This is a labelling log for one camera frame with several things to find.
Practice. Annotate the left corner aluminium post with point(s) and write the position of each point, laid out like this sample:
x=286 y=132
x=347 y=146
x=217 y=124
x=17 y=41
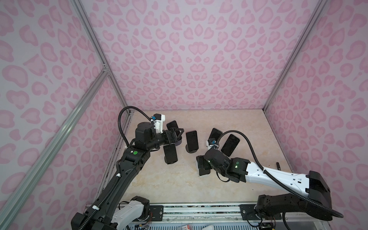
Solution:
x=87 y=25

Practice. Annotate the black phone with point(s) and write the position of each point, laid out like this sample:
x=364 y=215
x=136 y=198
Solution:
x=170 y=154
x=230 y=145

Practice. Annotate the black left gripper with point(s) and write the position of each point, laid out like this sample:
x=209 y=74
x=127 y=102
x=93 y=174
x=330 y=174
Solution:
x=174 y=139

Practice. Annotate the purple phone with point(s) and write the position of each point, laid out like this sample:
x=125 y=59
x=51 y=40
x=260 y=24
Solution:
x=172 y=124

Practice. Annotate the corner aluminium post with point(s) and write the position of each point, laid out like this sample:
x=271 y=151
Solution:
x=87 y=25
x=317 y=13

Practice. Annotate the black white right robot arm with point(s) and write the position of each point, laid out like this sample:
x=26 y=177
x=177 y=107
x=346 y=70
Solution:
x=308 y=193

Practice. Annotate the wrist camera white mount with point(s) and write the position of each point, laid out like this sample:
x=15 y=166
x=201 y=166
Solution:
x=158 y=120
x=211 y=143

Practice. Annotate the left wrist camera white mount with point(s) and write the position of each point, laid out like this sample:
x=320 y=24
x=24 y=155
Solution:
x=158 y=120

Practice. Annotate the centre right green phone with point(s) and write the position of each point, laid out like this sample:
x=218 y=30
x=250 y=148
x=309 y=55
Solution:
x=215 y=134

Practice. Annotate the right corner aluminium post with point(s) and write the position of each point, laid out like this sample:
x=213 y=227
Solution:
x=317 y=13

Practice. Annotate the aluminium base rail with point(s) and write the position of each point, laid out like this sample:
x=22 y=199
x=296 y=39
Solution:
x=199 y=216

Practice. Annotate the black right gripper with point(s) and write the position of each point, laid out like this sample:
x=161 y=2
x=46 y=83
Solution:
x=199 y=160

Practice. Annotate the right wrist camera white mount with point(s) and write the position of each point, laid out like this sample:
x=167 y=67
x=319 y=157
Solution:
x=211 y=143

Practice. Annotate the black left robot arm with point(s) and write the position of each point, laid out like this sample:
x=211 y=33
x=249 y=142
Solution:
x=103 y=214

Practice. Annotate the centre round black stand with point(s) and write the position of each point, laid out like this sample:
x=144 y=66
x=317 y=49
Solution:
x=190 y=151

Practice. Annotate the white phone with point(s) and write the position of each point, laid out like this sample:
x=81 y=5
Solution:
x=203 y=166

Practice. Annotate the left diagonal aluminium beam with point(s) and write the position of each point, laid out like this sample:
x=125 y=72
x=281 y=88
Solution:
x=21 y=194

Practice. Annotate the green phone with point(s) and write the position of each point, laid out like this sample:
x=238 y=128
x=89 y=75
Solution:
x=215 y=134
x=192 y=140

